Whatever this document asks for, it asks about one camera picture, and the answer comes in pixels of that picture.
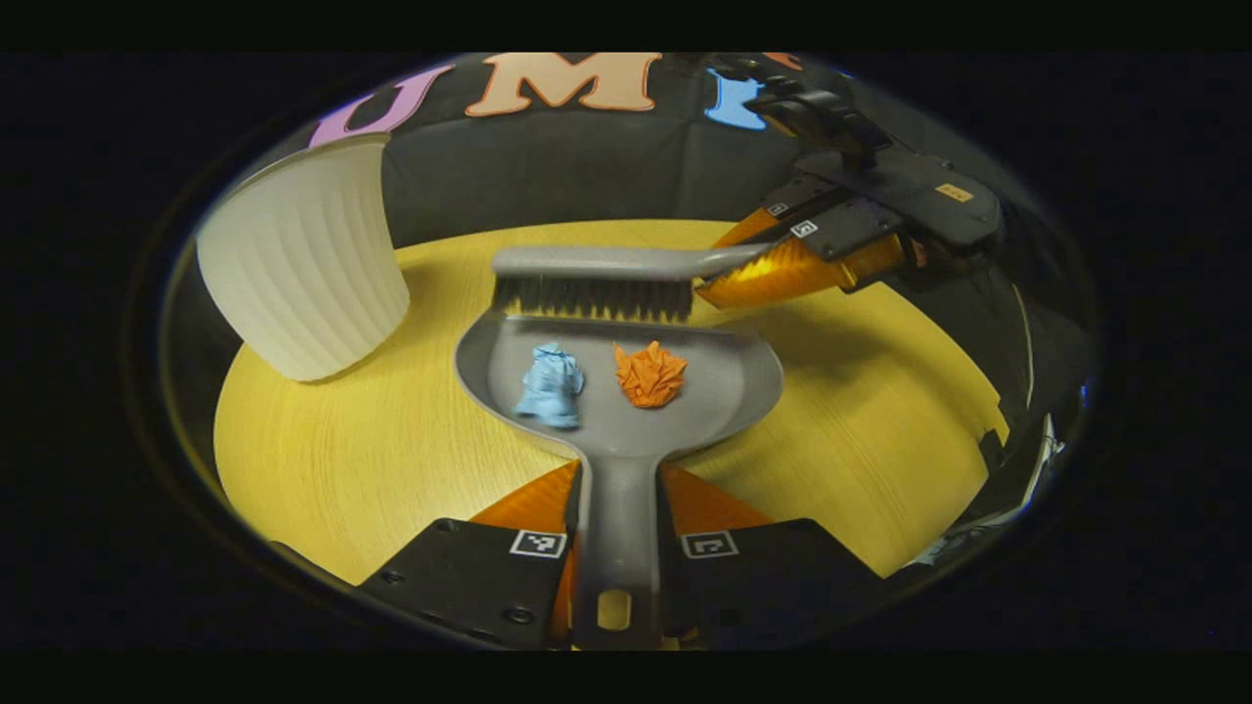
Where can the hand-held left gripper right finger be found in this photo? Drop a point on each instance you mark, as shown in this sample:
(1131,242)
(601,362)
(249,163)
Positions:
(773,582)

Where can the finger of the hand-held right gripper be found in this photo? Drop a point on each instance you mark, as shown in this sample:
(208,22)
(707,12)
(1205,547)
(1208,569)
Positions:
(812,200)
(782,279)

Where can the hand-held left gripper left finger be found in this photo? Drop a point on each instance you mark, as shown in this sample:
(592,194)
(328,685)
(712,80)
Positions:
(469,582)

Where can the orange paper trash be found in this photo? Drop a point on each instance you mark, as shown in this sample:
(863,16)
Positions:
(650,376)

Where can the small grey broom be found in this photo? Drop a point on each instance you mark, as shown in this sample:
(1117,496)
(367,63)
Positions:
(597,279)

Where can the grey plastic dustpan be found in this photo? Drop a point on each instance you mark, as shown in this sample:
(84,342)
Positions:
(616,460)

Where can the blue paper trash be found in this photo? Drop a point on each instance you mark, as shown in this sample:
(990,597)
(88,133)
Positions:
(550,386)

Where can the white ribbed garbage bin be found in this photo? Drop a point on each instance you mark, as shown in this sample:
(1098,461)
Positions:
(313,274)

